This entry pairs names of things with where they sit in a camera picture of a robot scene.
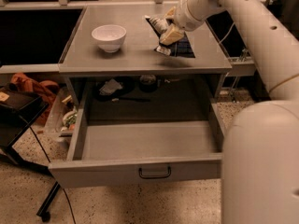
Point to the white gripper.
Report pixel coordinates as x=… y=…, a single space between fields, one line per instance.
x=183 y=17

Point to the blue chip bag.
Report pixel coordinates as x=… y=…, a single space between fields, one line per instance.
x=180 y=48

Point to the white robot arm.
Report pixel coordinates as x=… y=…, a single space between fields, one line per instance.
x=260 y=158

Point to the grey counter cabinet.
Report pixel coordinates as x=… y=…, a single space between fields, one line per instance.
x=137 y=55

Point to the grey open top drawer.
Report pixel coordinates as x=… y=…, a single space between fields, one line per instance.
x=175 y=126

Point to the orange cloth bag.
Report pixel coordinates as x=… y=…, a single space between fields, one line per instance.
x=46 y=89

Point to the white ceramic bowl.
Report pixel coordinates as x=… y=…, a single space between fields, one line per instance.
x=109 y=37

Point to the dark round container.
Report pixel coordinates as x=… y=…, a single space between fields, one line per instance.
x=148 y=83

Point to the crumpled white paper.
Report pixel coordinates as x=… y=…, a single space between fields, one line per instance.
x=110 y=87

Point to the clear plastic food container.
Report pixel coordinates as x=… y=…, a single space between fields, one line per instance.
x=54 y=127

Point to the black side table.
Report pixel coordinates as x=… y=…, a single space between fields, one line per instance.
x=19 y=110

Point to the black drawer handle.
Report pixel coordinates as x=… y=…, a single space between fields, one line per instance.
x=154 y=173

